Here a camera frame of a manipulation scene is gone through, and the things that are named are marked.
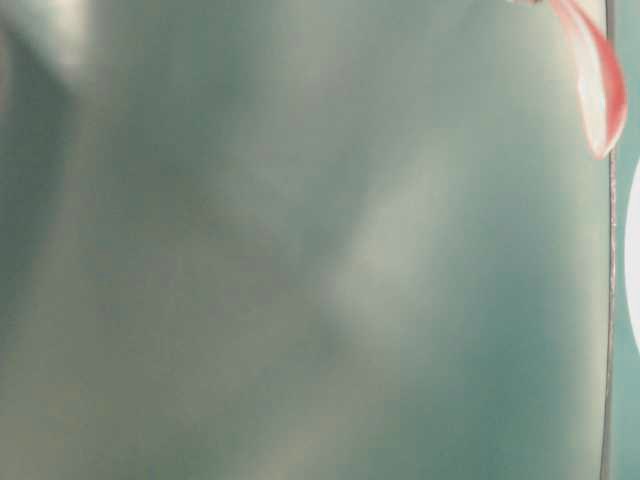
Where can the pink ceramic spoon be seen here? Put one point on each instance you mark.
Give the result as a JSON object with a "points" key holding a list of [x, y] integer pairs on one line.
{"points": [[601, 88]]}

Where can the white round bowl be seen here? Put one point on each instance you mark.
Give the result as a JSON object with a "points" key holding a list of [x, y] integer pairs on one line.
{"points": [[632, 256]]}

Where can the green table mat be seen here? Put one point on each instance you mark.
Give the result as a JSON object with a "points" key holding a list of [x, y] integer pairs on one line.
{"points": [[625, 420]]}

